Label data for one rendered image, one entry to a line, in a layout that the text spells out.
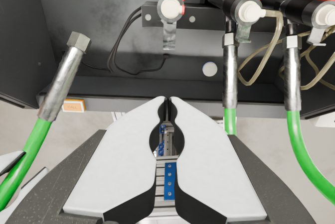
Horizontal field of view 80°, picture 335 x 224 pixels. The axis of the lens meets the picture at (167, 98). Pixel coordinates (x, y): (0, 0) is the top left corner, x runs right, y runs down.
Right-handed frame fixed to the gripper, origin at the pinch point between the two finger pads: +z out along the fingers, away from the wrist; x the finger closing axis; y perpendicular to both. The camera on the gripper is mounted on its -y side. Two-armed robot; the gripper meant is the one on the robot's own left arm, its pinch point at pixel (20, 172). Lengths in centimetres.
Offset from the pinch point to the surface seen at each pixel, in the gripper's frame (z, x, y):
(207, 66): 38.4, 12.0, 22.6
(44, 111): 5.1, -2.5, 0.4
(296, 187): 92, 185, 150
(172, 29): 19.5, 1.8, -3.9
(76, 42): 12.2, -4.8, -1.4
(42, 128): 3.8, -1.6, 1.0
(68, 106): 8.9, -8.1, 29.2
